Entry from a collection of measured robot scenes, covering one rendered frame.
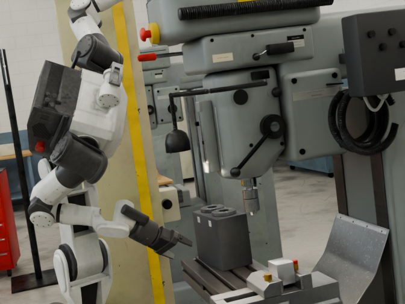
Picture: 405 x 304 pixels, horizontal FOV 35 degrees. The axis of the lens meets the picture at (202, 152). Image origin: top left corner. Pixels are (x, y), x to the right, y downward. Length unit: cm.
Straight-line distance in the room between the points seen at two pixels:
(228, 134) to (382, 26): 51
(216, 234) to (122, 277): 151
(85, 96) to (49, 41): 880
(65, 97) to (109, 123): 16
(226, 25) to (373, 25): 39
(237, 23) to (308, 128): 37
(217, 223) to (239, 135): 51
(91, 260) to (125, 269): 130
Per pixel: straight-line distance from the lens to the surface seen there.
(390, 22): 172
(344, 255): 217
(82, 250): 239
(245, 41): 181
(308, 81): 188
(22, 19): 1089
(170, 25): 176
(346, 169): 217
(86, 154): 195
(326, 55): 192
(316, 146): 189
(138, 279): 372
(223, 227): 225
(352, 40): 169
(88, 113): 205
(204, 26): 176
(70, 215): 218
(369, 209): 209
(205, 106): 186
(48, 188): 207
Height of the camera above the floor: 161
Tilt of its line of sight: 6 degrees down
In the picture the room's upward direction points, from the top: 8 degrees counter-clockwise
